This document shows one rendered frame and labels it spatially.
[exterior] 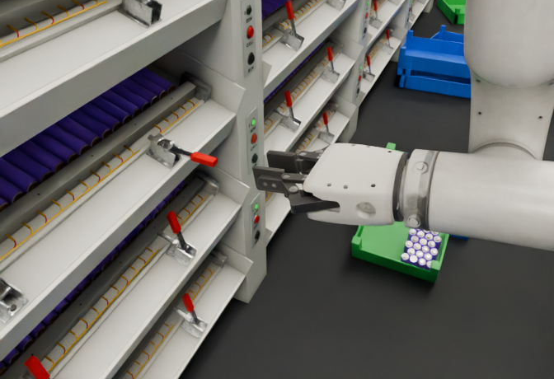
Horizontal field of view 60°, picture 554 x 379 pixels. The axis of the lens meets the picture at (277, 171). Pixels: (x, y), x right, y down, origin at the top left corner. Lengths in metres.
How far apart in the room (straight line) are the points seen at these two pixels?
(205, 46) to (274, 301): 0.60
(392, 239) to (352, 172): 0.71
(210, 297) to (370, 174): 0.55
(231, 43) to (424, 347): 0.71
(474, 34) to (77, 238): 0.45
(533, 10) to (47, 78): 0.40
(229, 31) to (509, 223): 0.45
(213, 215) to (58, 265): 0.36
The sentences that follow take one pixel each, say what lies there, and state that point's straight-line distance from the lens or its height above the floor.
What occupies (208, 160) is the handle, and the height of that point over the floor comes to 0.51.
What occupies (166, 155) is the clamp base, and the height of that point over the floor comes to 0.50.
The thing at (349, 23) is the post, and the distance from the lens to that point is 1.42.
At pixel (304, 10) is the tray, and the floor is 0.51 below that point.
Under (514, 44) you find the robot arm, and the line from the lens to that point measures 0.42.
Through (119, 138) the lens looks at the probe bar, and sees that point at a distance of 0.65.
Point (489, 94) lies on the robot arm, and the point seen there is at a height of 0.64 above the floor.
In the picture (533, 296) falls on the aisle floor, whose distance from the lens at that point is 1.25.
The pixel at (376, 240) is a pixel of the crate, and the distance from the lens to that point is 1.22.
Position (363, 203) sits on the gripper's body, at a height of 0.54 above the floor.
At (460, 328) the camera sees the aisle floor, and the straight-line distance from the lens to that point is 1.13.
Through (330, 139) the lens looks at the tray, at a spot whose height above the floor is 0.12.
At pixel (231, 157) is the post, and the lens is 0.83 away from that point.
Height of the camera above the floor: 0.87
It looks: 37 degrees down
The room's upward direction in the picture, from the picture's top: straight up
